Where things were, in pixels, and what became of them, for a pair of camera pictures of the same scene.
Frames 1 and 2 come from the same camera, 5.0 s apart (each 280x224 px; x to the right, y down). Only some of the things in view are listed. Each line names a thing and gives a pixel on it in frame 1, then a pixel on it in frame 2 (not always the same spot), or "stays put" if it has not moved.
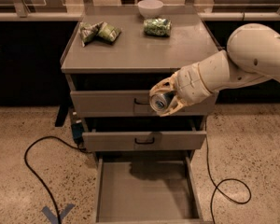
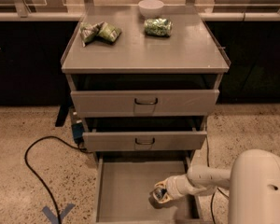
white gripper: x=189 y=83 → x=176 y=186
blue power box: x=77 y=131 stays put
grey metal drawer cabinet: x=116 y=58 stays put
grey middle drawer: x=145 y=141 stays put
